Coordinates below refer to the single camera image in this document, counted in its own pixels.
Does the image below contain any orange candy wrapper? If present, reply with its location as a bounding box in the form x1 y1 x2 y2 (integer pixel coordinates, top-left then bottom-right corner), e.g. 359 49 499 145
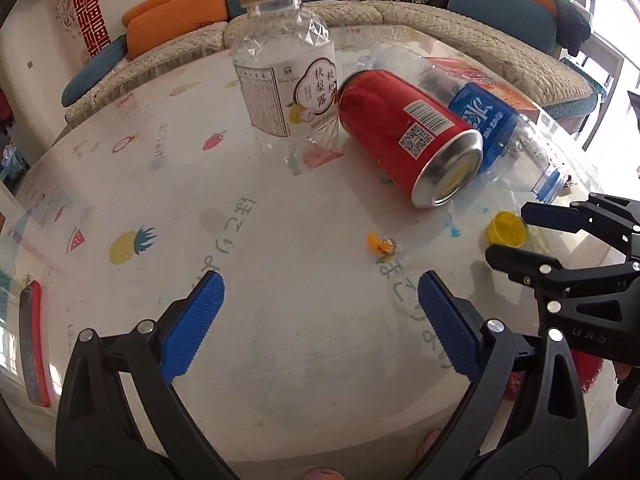
367 231 401 256

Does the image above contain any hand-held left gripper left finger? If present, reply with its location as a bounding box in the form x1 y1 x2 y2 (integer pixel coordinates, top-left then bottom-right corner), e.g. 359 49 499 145
55 270 241 480

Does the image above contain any dark jacket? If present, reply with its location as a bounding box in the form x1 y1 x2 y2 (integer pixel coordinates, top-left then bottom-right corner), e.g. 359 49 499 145
520 0 594 57

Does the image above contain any red soda can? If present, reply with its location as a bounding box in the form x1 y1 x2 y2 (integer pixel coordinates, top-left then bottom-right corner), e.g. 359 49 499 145
337 70 485 209

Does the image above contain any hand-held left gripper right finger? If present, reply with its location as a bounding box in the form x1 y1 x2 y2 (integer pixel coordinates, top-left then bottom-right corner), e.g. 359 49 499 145
400 270 591 480

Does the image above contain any red trash bin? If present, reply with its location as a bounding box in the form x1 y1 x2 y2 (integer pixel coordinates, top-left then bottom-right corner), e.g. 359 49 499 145
505 350 615 402

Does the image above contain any cream coffee table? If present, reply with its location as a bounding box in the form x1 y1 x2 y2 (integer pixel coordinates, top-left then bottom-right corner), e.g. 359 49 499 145
0 25 640 467

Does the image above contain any white desk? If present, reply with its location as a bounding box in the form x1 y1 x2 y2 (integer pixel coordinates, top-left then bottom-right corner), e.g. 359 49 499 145
580 30 627 126

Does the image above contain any red wall decoration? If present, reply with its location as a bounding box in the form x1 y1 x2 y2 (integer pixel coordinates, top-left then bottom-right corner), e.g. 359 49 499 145
66 0 111 59

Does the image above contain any beige quilted sofa cover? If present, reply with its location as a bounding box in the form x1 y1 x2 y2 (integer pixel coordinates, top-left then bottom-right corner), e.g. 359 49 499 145
65 0 597 131

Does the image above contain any yellow bottle cap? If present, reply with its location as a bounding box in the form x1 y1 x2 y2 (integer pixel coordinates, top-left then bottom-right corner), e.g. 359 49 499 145
486 211 529 247

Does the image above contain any sectional sofa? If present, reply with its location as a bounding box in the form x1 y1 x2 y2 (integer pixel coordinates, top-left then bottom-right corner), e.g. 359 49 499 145
60 0 603 136

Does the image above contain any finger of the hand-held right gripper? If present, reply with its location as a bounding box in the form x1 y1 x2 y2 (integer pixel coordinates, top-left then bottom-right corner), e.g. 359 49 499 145
485 244 640 311
520 192 640 261

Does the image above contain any clear bottle with orange cap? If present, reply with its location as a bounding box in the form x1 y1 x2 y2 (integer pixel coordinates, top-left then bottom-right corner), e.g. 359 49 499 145
232 0 341 157

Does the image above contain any clear bottle with blue label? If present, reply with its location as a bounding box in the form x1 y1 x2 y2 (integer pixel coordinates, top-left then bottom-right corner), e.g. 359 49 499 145
367 42 564 206

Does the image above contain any orange snack box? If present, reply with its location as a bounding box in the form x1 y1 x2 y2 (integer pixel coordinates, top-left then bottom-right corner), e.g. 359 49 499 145
427 56 541 114

